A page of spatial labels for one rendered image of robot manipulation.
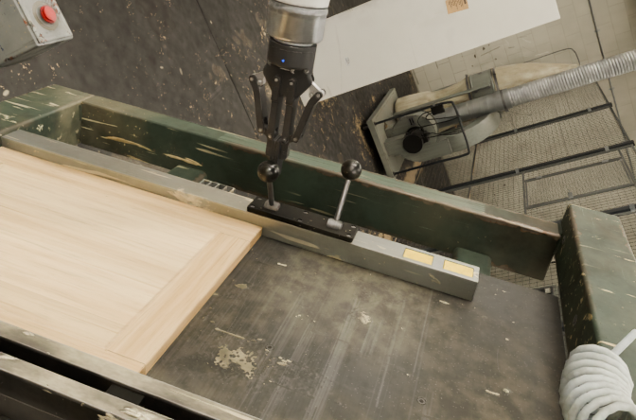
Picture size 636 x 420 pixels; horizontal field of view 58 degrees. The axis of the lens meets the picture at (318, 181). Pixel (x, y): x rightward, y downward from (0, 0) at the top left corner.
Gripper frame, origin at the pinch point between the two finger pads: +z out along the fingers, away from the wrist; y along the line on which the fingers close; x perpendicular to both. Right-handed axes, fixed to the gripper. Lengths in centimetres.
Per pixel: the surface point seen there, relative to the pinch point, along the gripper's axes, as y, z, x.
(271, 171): -1.0, 0.6, 4.8
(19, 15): 67, -8, -17
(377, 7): 54, 25, -360
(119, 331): 6.5, 13.8, 35.3
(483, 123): -53, 142, -521
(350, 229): -14.9, 10.6, -1.9
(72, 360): 4.7, 8.3, 46.7
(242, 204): 5.4, 11.6, -0.9
